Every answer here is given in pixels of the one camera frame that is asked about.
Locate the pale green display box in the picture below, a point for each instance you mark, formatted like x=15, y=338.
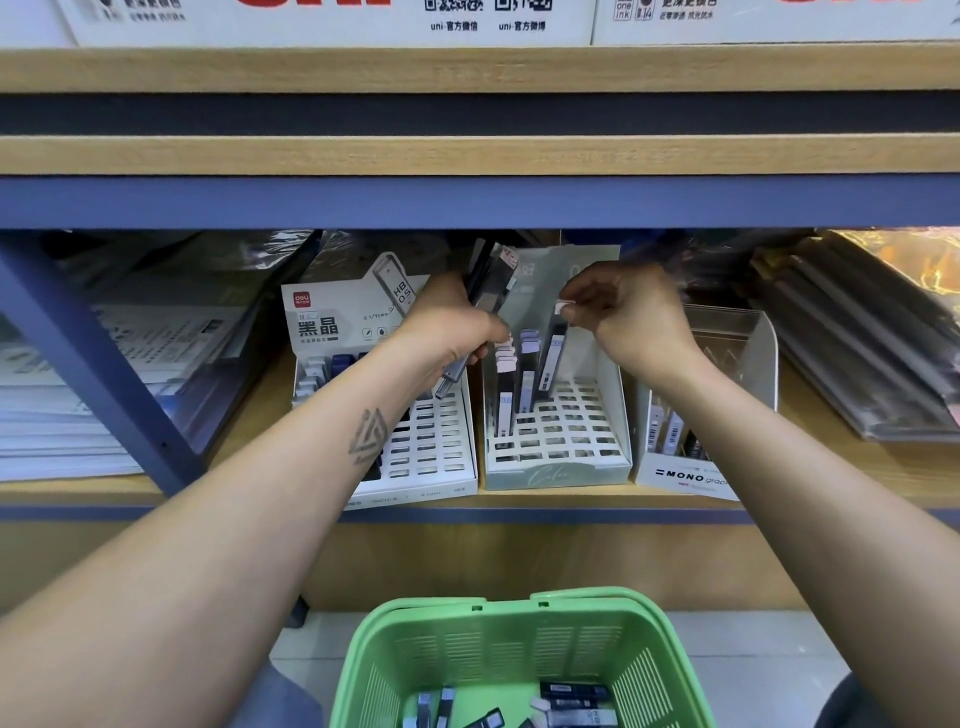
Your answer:
x=578, y=435

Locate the person's left forearm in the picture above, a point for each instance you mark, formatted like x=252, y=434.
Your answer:
x=180, y=585

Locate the clear plastic display box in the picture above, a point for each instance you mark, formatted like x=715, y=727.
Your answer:
x=743, y=338

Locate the white display box red label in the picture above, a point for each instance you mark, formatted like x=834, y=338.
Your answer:
x=428, y=450

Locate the person's right hand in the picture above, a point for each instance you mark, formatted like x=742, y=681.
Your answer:
x=638, y=315

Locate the dark plastic-wrapped packs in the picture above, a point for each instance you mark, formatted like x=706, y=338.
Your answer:
x=870, y=330

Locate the person's left hand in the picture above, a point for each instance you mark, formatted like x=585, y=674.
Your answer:
x=450, y=323

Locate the green plastic basket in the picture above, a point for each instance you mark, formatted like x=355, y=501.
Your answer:
x=510, y=615

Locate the pile of lead cases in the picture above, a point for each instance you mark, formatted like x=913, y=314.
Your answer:
x=570, y=702

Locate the person's right forearm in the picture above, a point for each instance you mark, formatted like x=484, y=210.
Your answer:
x=840, y=540

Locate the bundle of lead cases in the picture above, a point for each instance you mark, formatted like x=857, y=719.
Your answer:
x=488, y=270

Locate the stack of wrapped paper packs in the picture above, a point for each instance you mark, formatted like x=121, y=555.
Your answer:
x=120, y=375

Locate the row of white boxes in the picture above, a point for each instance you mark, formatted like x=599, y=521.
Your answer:
x=450, y=18

